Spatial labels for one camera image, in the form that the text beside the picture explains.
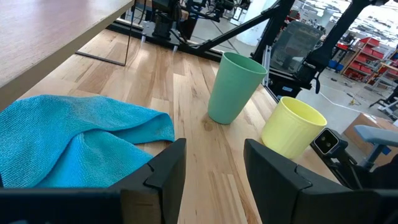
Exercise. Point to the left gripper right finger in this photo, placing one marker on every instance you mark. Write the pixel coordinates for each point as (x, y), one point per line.
(273, 193)

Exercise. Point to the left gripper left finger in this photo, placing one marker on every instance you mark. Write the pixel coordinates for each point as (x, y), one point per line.
(168, 186)

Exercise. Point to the green plastic cup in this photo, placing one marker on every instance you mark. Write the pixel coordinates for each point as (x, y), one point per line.
(233, 90)

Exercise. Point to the wooden shelf with metal legs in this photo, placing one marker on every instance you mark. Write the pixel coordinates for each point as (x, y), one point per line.
(37, 34)

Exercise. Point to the brown cardboard box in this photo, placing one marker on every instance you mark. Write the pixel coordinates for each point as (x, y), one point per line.
(363, 127)

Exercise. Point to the blue microfibre cloth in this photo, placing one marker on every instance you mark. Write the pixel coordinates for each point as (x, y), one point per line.
(62, 140)

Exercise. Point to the grey-blue chair armrest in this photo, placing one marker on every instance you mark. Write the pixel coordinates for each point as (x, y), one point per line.
(376, 135)

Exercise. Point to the grey mesh office chair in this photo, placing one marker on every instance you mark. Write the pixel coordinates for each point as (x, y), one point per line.
(295, 46)

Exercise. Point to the white round pillar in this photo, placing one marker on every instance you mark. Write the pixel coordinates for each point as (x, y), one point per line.
(253, 31)

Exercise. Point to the red storage shelving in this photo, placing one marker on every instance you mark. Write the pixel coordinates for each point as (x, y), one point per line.
(367, 59)

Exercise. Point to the black table-level camera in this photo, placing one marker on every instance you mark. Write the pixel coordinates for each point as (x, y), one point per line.
(328, 143)

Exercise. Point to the black metal table frame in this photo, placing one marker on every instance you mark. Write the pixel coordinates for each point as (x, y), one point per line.
(236, 29)

